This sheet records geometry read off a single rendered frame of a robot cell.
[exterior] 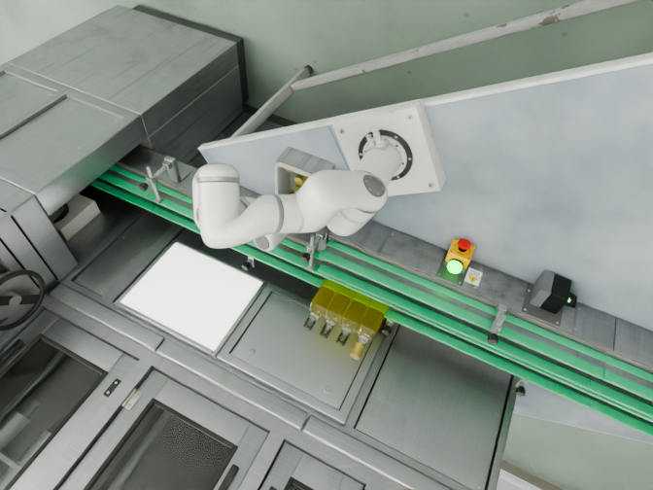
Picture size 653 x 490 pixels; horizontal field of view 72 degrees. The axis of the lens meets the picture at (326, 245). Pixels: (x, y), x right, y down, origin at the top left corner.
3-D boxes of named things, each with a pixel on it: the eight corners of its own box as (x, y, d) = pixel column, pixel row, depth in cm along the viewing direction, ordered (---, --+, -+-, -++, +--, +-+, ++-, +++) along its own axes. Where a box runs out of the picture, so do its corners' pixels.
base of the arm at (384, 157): (354, 129, 122) (329, 158, 112) (395, 121, 115) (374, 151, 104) (372, 178, 130) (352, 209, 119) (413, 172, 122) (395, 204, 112)
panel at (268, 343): (176, 242, 179) (115, 307, 159) (174, 237, 177) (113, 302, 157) (384, 338, 158) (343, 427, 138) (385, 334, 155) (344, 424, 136)
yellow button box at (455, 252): (448, 249, 145) (442, 265, 141) (455, 234, 139) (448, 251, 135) (469, 258, 144) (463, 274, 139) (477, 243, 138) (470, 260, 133)
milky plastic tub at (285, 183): (288, 194, 162) (275, 210, 157) (287, 146, 145) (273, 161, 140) (330, 212, 158) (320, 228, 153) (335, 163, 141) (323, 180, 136)
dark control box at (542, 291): (533, 283, 139) (529, 303, 134) (544, 268, 132) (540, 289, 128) (560, 294, 137) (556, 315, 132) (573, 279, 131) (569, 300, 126)
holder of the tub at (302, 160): (289, 204, 167) (278, 218, 162) (288, 146, 145) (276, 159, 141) (329, 221, 163) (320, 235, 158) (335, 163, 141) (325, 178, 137)
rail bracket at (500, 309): (494, 305, 135) (483, 340, 127) (502, 292, 129) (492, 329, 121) (506, 310, 134) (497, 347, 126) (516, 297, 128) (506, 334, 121)
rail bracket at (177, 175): (182, 171, 177) (144, 207, 164) (173, 137, 164) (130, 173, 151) (192, 175, 176) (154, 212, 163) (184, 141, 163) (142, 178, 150)
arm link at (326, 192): (261, 205, 100) (291, 161, 88) (348, 205, 113) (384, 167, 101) (272, 242, 96) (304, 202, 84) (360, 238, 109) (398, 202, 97)
